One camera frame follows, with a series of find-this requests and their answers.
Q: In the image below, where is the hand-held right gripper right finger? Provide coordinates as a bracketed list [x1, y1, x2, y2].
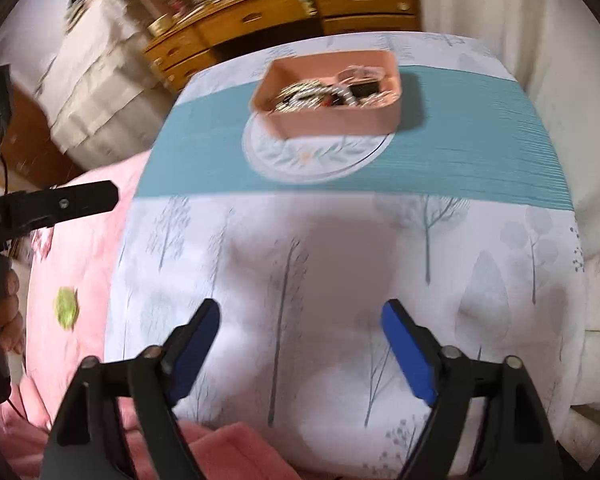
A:
[381, 299, 563, 480]

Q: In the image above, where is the person's left hand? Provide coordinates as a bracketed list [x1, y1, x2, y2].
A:
[0, 267, 27, 357]

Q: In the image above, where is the green crumpled wrapper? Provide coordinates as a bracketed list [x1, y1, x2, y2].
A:
[54, 287, 79, 332]

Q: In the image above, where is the pink fleece blanket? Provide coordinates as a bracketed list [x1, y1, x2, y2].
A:
[0, 152, 153, 480]

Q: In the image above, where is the wooden desk with drawers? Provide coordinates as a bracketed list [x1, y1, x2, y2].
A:
[142, 0, 423, 93]

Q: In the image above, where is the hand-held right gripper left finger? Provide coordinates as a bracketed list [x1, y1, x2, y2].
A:
[40, 298, 222, 480]

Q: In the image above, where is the white pearl necklace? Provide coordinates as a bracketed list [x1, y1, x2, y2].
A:
[330, 85, 362, 109]

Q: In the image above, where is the tree print tablecloth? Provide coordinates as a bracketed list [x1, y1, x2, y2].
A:
[102, 32, 588, 478]

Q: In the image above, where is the pink plastic storage box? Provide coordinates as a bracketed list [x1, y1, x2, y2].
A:
[249, 50, 403, 140]

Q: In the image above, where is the white lace furniture cover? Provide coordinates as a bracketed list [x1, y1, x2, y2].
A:
[32, 0, 177, 172]

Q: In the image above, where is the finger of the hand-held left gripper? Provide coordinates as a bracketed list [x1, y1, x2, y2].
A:
[0, 181, 120, 235]

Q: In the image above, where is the pink fleece robe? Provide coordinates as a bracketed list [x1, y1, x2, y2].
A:
[120, 420, 303, 480]

